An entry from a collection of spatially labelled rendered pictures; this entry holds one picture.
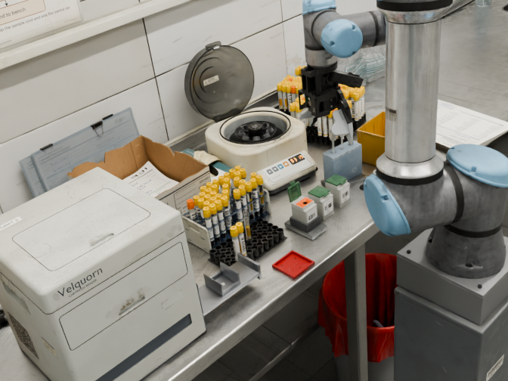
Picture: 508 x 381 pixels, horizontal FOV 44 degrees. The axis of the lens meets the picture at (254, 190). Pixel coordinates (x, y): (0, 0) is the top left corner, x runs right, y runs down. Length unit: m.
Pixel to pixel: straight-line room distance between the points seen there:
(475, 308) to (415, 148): 0.35
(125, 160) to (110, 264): 0.70
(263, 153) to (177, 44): 0.42
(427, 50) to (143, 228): 0.55
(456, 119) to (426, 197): 0.88
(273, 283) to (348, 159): 0.43
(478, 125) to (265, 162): 0.65
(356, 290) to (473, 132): 0.58
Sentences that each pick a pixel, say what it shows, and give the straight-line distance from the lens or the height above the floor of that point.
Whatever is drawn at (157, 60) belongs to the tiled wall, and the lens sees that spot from 1.81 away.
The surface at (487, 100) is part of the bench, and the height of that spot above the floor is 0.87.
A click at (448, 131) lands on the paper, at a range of 1.91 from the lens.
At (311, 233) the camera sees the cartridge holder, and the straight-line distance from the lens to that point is 1.49.
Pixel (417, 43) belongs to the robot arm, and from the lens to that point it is 1.03.
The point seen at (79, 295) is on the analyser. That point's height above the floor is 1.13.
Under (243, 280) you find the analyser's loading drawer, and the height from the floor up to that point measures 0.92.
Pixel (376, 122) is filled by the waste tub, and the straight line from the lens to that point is 1.82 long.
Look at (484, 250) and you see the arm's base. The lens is 1.26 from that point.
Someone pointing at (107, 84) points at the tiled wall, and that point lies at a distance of 1.73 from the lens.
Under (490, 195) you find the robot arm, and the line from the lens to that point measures 1.20.
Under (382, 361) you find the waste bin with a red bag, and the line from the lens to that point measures 2.02.
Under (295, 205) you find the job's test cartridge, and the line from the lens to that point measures 1.49.
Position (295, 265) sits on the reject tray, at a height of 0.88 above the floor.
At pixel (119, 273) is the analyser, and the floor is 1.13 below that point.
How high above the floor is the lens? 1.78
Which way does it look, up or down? 32 degrees down
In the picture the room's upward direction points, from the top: 8 degrees counter-clockwise
